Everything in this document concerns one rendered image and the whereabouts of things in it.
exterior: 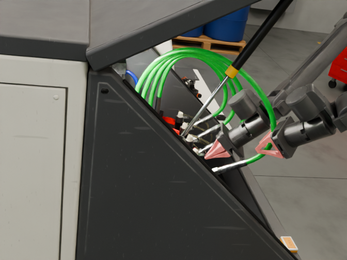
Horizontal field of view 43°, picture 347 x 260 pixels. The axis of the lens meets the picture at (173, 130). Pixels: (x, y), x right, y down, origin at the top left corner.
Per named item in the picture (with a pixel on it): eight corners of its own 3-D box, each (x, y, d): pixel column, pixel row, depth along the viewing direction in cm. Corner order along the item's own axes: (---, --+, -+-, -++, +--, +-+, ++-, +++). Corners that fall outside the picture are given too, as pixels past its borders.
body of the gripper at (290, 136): (270, 139, 103) (296, 129, 98) (284, 117, 110) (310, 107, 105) (284, 160, 104) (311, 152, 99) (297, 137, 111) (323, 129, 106)
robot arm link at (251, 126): (274, 129, 117) (272, 121, 122) (259, 110, 115) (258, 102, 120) (252, 143, 119) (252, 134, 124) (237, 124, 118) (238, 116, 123)
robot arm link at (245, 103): (293, 107, 118) (275, 107, 126) (268, 74, 115) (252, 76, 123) (262, 136, 115) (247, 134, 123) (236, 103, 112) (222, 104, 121)
